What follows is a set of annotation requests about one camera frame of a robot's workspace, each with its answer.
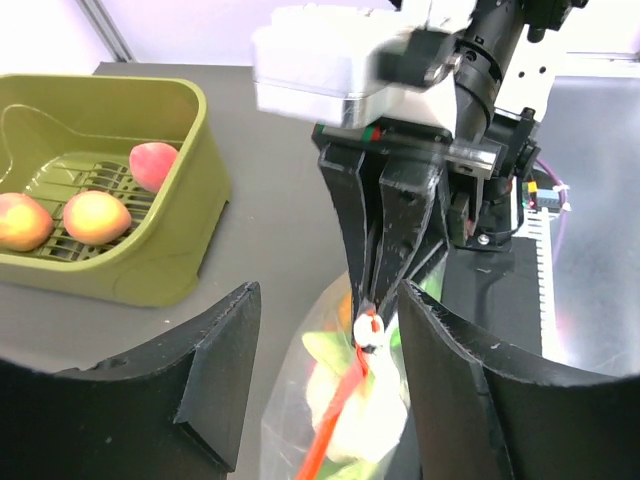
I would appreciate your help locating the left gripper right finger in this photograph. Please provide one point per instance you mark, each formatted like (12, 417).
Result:
(487, 409)

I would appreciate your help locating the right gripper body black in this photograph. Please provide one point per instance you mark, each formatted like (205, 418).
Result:
(486, 149)

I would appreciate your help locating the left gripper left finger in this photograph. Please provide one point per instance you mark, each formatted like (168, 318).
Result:
(171, 408)

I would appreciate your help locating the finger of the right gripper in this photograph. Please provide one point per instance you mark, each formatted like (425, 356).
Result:
(411, 228)
(346, 172)

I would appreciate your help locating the clear zip bag red seal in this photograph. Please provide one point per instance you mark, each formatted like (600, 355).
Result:
(290, 447)

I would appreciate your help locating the fake orange yellow mango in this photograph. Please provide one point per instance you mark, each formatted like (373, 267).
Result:
(344, 312)

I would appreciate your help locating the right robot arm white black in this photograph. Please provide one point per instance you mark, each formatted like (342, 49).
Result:
(528, 81)

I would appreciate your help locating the fake peach pink right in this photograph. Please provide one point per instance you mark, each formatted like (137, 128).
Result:
(150, 164)

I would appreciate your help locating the fake peach middle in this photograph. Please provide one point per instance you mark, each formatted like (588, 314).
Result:
(95, 218)

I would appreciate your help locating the fake peach back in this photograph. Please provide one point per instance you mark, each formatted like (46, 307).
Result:
(25, 224)

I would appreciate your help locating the olive green plastic basin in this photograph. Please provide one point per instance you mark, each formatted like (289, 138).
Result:
(64, 135)

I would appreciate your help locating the grey slotted cable duct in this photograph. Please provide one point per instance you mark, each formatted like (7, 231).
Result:
(537, 227)

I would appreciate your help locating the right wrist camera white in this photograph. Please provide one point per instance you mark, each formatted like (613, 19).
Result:
(347, 67)

